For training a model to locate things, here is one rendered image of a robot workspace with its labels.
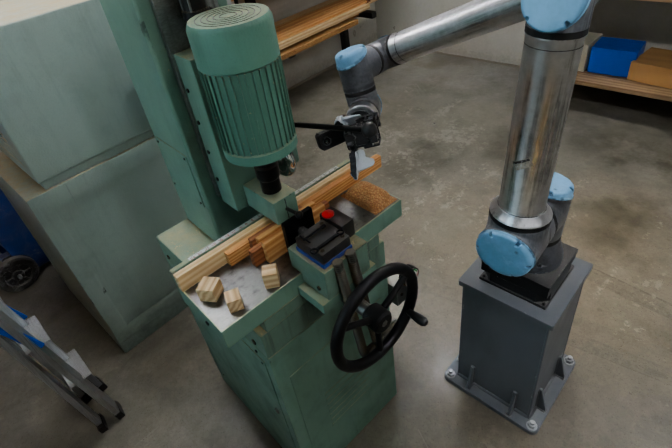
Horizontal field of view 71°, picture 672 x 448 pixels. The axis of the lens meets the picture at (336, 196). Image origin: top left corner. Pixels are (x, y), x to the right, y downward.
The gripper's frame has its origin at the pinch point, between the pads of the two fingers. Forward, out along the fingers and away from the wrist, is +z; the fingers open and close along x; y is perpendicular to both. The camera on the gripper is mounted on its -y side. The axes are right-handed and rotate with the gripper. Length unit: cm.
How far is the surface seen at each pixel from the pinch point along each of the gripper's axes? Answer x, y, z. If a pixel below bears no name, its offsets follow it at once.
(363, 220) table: 23.1, -2.7, -8.2
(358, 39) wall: 25, -48, -389
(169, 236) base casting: 19, -66, -15
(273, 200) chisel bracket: 7.3, -20.3, 1.9
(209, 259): 14.8, -37.6, 11.6
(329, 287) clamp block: 25.1, -8.8, 16.5
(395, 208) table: 25.3, 5.3, -15.6
